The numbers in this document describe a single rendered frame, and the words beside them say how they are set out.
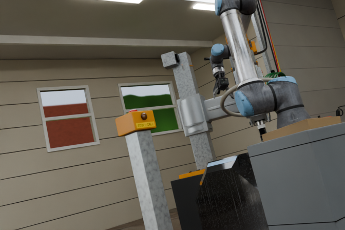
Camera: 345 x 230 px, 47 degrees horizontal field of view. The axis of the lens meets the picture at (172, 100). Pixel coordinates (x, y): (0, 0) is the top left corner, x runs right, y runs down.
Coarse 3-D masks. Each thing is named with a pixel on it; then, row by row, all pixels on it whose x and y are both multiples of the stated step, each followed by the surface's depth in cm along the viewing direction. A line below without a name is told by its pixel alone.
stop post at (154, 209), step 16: (144, 112) 165; (128, 128) 162; (144, 128) 163; (128, 144) 166; (144, 144) 163; (144, 160) 161; (144, 176) 159; (160, 176) 164; (144, 192) 160; (160, 192) 161; (144, 208) 160; (160, 208) 159; (144, 224) 161; (160, 224) 156
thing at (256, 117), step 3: (258, 114) 304; (261, 114) 307; (264, 114) 311; (252, 117) 309; (255, 117) 313; (258, 117) 318; (261, 117) 323; (264, 117) 328; (252, 120) 328; (255, 120) 334; (264, 120) 366
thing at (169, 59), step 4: (168, 52) 427; (172, 52) 426; (164, 56) 428; (168, 56) 426; (172, 56) 425; (176, 56) 425; (164, 60) 427; (168, 60) 426; (172, 60) 425; (176, 60) 425; (164, 64) 427; (168, 64) 425; (172, 64) 424; (176, 64) 426; (168, 68) 434
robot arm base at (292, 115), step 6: (288, 108) 209; (294, 108) 208; (300, 108) 209; (282, 114) 210; (288, 114) 208; (294, 114) 206; (300, 114) 206; (306, 114) 208; (282, 120) 209; (288, 120) 206; (294, 120) 205; (300, 120) 204; (282, 126) 208
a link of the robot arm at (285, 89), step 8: (272, 80) 217; (280, 80) 212; (288, 80) 212; (272, 88) 211; (280, 88) 211; (288, 88) 211; (296, 88) 212; (280, 96) 210; (288, 96) 210; (296, 96) 210; (280, 104) 211; (288, 104) 209; (296, 104) 209
